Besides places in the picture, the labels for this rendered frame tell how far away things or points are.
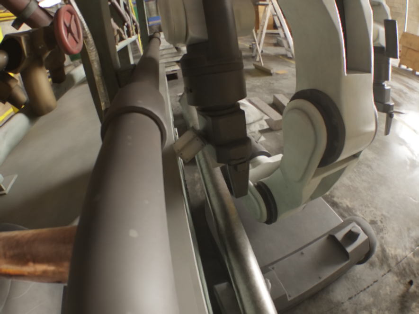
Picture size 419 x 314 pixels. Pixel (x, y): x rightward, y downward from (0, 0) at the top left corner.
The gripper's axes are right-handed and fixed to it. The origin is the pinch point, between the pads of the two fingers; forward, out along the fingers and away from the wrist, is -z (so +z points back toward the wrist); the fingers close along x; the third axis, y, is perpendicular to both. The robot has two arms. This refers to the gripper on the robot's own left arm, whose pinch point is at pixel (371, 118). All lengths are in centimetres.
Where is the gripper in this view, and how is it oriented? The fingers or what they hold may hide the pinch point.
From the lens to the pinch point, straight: 63.9
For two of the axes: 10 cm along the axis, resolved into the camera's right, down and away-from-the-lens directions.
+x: 3.2, 3.8, -8.7
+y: 9.4, -2.7, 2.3
